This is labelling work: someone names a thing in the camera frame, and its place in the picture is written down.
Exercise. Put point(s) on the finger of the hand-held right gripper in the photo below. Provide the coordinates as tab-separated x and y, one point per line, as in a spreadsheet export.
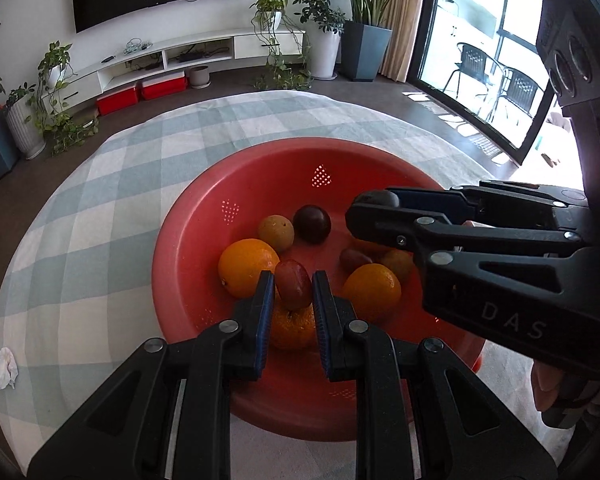
430	200
380	227

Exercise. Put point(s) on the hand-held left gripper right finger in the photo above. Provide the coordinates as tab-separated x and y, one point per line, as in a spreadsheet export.
325	330

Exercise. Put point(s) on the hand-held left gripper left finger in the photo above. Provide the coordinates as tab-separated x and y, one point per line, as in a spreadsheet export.
260	330

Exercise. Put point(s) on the dark purple plum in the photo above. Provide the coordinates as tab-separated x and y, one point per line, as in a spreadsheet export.
375	198
312	223

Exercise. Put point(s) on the orange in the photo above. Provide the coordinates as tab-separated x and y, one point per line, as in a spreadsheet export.
292	332
372	292
247	267

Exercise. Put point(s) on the brown round fruit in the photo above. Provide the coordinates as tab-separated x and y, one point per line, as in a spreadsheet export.
276	232
397	262

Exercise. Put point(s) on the small red plum tomato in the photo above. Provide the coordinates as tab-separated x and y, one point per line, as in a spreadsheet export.
355	258

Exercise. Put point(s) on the red oval grape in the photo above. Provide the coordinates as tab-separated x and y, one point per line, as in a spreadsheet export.
293	284

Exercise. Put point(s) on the red plastic colander bowl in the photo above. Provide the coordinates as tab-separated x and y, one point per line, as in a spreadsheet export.
280	170

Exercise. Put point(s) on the person's right hand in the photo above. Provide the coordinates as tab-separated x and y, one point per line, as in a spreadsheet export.
546	385

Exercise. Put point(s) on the black outdoor chair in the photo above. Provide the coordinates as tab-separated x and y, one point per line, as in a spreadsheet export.
472	60
520	87

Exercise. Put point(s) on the tall plant in blue-grey pot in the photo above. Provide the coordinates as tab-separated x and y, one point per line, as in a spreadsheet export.
365	50

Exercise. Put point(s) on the sliding glass door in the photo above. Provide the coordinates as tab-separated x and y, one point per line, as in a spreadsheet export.
427	25

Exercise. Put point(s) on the beige curtain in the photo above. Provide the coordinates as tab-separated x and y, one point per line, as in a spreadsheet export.
405	20

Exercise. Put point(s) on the bushy plant in white pot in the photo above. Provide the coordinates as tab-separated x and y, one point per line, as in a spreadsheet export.
325	50

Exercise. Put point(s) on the green checked tablecloth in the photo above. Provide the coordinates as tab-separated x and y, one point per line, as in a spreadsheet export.
80	260

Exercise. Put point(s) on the white tv cabinet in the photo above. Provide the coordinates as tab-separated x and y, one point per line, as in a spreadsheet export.
250	42

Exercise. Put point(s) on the trailing vine plant on cabinet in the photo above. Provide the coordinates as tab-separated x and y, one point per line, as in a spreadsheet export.
272	20

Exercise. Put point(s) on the small white round pot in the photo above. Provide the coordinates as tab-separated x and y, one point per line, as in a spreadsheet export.
198	76

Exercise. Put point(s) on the black device in cabinet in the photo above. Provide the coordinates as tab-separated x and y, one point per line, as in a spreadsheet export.
192	56

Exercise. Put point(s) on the crumpled white tissue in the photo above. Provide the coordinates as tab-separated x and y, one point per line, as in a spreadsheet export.
1	369

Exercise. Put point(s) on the plant in white ribbed pot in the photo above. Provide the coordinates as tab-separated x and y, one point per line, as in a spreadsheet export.
24	127

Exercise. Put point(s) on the trailing pothos plant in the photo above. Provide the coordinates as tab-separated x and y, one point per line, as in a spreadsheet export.
55	65

